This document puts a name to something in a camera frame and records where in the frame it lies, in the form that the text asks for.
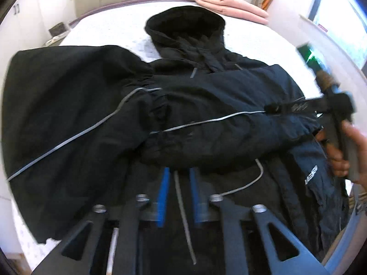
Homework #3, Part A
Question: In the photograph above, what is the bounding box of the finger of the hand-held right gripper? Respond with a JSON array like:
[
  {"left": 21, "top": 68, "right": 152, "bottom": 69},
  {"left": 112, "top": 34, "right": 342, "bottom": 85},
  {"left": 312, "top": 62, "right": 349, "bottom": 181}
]
[{"left": 264, "top": 95, "right": 330, "bottom": 116}]

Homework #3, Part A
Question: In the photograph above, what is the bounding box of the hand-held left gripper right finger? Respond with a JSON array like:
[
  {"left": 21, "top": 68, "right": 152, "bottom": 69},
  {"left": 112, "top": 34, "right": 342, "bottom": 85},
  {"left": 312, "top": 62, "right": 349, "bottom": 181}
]
[{"left": 188, "top": 168, "right": 330, "bottom": 275}]

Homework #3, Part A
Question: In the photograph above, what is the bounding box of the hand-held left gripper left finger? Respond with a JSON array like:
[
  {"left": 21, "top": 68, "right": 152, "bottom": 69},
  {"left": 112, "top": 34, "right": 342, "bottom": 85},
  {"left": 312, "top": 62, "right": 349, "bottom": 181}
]
[{"left": 31, "top": 168, "right": 172, "bottom": 275}]

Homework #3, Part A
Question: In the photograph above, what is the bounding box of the black hooded jacket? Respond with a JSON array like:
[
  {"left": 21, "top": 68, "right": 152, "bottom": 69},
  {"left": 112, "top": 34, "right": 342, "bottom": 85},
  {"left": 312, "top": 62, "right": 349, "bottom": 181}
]
[{"left": 1, "top": 6, "right": 350, "bottom": 275}]

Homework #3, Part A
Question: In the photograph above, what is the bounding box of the person's right hand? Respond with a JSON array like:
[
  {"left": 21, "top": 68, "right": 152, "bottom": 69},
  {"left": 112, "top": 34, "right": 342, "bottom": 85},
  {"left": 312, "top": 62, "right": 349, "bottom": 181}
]
[{"left": 315, "top": 120, "right": 367, "bottom": 184}]

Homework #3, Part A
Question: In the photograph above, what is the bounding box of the window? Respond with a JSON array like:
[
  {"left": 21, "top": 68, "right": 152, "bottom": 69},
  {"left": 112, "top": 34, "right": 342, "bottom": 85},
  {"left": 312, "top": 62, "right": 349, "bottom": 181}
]
[{"left": 310, "top": 0, "right": 367, "bottom": 72}]

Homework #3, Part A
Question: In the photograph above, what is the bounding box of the pink folded blanket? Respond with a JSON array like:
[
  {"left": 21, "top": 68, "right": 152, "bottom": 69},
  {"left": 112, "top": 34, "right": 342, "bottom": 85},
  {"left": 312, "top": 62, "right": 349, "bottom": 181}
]
[{"left": 193, "top": 0, "right": 270, "bottom": 25}]

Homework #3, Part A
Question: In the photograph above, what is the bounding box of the white quilted bed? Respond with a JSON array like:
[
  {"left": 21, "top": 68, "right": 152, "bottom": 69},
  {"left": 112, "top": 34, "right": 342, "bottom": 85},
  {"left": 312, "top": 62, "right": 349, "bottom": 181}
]
[{"left": 11, "top": 0, "right": 356, "bottom": 267}]

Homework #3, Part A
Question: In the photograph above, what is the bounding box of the dark box on nightstand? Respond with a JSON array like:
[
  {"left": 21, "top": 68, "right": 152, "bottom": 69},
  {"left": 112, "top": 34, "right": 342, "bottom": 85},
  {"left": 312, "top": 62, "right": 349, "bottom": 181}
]
[{"left": 49, "top": 22, "right": 71, "bottom": 36}]

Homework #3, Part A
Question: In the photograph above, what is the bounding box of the white wardrobe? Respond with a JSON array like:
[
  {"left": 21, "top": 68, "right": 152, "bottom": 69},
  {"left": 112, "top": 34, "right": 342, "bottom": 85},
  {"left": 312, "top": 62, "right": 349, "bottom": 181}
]
[{"left": 0, "top": 0, "right": 75, "bottom": 72}]

